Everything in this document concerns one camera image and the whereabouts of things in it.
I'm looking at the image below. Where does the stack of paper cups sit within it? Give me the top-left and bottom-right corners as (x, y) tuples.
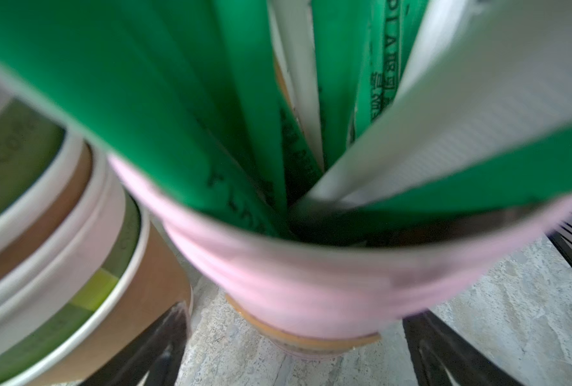
(0, 88), (194, 385)

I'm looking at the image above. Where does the green wrapped straw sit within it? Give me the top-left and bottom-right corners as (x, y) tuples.
(0, 1), (289, 238)

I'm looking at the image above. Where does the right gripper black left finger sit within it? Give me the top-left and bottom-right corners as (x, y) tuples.
(82, 302), (190, 385)

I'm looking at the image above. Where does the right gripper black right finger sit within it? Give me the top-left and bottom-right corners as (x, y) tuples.
(403, 310), (521, 386)

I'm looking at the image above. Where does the pink straw holder cup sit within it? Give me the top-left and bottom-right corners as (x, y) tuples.
(108, 155), (572, 357)

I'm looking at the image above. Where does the white wrapped straw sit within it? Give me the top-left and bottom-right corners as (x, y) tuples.
(291, 1), (572, 218)

